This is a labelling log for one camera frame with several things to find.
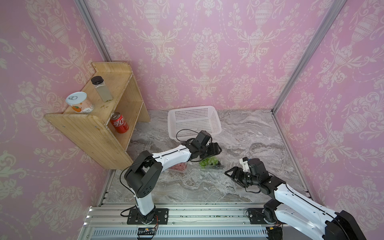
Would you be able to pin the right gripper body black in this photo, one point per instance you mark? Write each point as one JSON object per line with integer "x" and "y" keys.
{"x": 252, "y": 181}

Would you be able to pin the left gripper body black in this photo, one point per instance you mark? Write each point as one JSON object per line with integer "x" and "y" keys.
{"x": 202, "y": 150}

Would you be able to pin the green grape bunch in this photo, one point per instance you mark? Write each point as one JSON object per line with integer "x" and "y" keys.
{"x": 209, "y": 162}

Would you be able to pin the clear plastic clamshell container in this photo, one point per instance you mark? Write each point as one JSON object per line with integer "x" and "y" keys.
{"x": 179, "y": 166}

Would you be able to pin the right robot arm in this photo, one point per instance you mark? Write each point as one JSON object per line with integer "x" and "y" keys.
{"x": 288, "y": 206}

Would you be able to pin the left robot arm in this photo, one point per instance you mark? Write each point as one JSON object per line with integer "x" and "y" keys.
{"x": 142, "y": 176}

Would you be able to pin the white plastic basket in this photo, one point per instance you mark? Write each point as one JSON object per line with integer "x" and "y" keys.
{"x": 186, "y": 123}

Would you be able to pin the red cola can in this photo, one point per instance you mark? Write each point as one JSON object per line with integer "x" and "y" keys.
{"x": 119, "y": 123}

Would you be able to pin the wooden shelf unit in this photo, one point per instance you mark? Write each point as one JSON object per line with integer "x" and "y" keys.
{"x": 93, "y": 133}

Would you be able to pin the clear bottle black cap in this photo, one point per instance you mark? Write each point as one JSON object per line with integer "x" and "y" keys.
{"x": 100, "y": 86}

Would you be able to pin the white orange printed can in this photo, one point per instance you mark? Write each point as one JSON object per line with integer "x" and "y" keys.
{"x": 80, "y": 103}

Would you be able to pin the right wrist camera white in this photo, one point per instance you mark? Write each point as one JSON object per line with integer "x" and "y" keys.
{"x": 244, "y": 164}

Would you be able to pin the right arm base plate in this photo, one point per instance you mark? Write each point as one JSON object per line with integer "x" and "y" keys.
{"x": 256, "y": 216}

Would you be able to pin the aluminium rail frame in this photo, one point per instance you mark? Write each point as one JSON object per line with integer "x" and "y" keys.
{"x": 206, "y": 221}

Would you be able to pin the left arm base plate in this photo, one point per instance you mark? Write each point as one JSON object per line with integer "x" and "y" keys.
{"x": 156, "y": 216}

